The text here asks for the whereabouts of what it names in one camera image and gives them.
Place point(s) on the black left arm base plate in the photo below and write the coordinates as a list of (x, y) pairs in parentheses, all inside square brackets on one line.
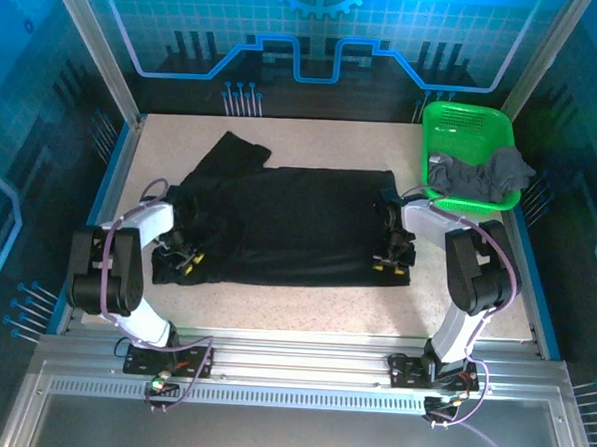
[(191, 363)]

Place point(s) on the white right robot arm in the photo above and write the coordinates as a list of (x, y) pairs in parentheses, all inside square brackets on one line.
[(476, 273)]

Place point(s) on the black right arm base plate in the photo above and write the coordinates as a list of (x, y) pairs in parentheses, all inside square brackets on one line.
[(406, 372)]

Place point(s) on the grey t-shirt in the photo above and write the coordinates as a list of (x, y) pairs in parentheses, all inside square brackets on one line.
[(486, 178)]

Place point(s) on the black t-shirt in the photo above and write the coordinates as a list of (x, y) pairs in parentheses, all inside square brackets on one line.
[(298, 223)]

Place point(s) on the small connector board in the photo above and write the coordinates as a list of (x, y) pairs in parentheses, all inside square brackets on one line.
[(160, 385), (444, 406)]

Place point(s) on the aluminium frame post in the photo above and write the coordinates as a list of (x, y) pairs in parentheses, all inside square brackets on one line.
[(543, 51), (102, 48)]

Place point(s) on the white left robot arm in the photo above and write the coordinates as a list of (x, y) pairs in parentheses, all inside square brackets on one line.
[(126, 269)]

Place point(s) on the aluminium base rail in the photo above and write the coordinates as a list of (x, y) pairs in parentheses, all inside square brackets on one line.
[(301, 356)]

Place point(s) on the green plastic basket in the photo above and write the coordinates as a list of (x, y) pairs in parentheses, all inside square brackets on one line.
[(464, 127)]

